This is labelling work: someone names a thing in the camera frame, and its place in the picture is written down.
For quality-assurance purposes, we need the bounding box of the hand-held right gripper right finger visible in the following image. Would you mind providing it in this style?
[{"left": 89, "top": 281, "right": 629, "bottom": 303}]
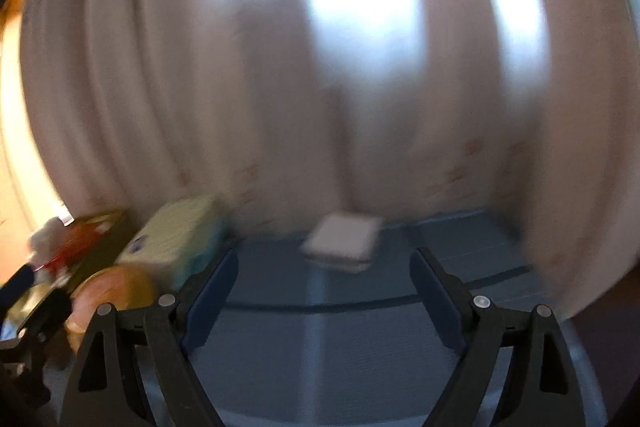
[{"left": 409, "top": 248, "right": 587, "bottom": 427}]

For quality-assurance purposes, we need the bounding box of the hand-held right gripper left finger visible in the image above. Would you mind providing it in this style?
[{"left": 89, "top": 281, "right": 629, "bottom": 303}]
[{"left": 59, "top": 251, "right": 240, "bottom": 427}]

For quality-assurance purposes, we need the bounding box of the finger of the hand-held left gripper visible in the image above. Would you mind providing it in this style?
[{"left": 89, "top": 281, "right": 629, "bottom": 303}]
[
  {"left": 0, "top": 267, "right": 36, "bottom": 308},
  {"left": 20, "top": 291, "right": 72, "bottom": 343}
]

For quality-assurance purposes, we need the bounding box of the red embroidered pouch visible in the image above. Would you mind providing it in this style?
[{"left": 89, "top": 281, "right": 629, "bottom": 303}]
[{"left": 45, "top": 224, "right": 101, "bottom": 273}]

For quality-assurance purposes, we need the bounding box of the gold tin box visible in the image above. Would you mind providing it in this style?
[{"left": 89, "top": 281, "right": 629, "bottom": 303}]
[{"left": 0, "top": 209, "right": 132, "bottom": 343}]

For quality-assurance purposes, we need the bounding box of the yellow floral tissue box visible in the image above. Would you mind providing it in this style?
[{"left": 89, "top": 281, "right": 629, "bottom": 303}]
[{"left": 114, "top": 196, "right": 226, "bottom": 288}]

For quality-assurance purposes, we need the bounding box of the blue checked tablecloth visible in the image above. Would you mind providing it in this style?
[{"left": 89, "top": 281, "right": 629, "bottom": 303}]
[{"left": 45, "top": 206, "right": 576, "bottom": 427}]

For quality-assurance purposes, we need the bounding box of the purple chair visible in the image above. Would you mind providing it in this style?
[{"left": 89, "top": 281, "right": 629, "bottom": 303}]
[{"left": 560, "top": 287, "right": 640, "bottom": 427}]

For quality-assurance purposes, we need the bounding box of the floral embroidered curtain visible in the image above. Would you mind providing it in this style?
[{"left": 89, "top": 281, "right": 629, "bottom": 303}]
[{"left": 15, "top": 0, "right": 640, "bottom": 323}]

